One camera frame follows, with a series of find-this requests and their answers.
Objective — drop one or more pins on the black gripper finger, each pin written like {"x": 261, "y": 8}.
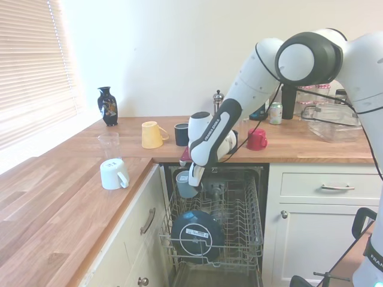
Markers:
{"x": 199, "y": 187}

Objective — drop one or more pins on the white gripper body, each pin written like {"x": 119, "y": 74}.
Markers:
{"x": 196, "y": 175}

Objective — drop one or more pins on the grey-blue mug with label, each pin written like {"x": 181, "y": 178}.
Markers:
{"x": 184, "y": 189}

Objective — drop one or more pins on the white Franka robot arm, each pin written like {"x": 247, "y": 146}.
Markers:
{"x": 248, "y": 83}

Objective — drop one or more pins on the dark ribbed mug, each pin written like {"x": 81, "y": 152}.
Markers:
{"x": 181, "y": 136}

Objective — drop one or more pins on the yellow mug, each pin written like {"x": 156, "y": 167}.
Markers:
{"x": 151, "y": 136}

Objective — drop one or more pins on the red mug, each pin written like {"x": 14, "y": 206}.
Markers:
{"x": 255, "y": 140}

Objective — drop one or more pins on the large white mug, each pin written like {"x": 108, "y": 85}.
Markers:
{"x": 112, "y": 176}

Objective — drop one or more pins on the steel dishwasher door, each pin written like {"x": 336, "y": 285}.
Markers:
{"x": 215, "y": 278}

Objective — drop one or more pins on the dark blue plate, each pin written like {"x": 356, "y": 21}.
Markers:
{"x": 194, "y": 236}

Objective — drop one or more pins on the round metal cabinet knob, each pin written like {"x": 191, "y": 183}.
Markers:
{"x": 284, "y": 214}
{"x": 143, "y": 281}

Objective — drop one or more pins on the white cabinet with drawers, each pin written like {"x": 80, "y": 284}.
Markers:
{"x": 125, "y": 239}

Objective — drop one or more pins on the tall clear glass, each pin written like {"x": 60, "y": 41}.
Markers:
{"x": 109, "y": 146}

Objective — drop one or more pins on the green white drink can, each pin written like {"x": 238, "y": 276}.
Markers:
{"x": 276, "y": 113}

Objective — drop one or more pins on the dark blue painted vase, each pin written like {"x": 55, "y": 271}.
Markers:
{"x": 108, "y": 107}

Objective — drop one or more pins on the black shaker bottle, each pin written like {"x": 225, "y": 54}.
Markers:
{"x": 288, "y": 101}

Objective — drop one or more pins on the white cabinet with knob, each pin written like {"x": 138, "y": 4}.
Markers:
{"x": 314, "y": 239}

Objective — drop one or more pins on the glass jar red lid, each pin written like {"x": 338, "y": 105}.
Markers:
{"x": 305, "y": 94}
{"x": 323, "y": 91}

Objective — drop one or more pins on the clear plastic lidded container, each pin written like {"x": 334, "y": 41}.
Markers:
{"x": 329, "y": 128}

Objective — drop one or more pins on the black screw clamp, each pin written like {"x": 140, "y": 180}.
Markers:
{"x": 360, "y": 222}
{"x": 330, "y": 275}

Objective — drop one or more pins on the glass jar dark lid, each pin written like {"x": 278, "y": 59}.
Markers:
{"x": 340, "y": 96}

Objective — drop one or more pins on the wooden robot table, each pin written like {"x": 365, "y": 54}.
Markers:
{"x": 353, "y": 260}

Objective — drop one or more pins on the beige window blind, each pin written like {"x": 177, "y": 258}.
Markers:
{"x": 30, "y": 74}

